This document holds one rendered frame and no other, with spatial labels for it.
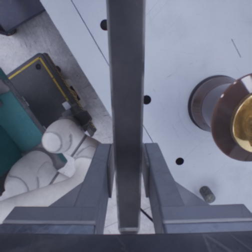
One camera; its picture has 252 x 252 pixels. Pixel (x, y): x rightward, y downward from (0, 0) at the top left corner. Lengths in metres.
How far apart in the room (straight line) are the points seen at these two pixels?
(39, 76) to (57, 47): 0.39
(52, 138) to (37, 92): 0.86
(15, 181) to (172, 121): 0.71
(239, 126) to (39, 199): 0.49
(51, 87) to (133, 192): 1.28
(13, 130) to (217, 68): 0.99
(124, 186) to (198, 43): 0.21
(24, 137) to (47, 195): 0.57
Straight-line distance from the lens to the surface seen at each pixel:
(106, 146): 0.15
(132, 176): 0.17
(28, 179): 0.85
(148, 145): 0.15
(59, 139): 0.62
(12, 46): 1.91
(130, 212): 0.19
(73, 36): 0.28
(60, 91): 1.39
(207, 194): 0.33
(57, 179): 0.90
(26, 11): 1.74
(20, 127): 1.07
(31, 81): 1.47
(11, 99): 1.06
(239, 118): 0.20
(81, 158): 0.65
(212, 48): 0.29
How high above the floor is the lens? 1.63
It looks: 74 degrees down
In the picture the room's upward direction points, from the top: 179 degrees counter-clockwise
